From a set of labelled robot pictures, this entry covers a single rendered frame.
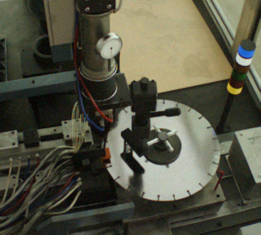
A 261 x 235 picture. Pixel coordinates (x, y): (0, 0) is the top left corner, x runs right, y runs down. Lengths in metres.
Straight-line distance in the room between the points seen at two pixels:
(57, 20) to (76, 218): 0.48
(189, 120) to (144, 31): 0.63
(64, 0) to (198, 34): 1.07
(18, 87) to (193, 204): 0.59
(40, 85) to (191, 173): 0.48
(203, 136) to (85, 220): 0.41
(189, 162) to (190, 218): 0.21
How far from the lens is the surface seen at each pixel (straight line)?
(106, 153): 1.13
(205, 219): 1.30
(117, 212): 1.04
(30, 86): 1.19
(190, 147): 1.18
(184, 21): 1.83
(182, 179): 1.13
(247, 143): 1.29
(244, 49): 1.17
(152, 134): 1.18
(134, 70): 1.60
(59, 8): 0.79
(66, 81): 1.19
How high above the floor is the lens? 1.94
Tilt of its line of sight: 52 degrees down
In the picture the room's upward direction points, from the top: 3 degrees clockwise
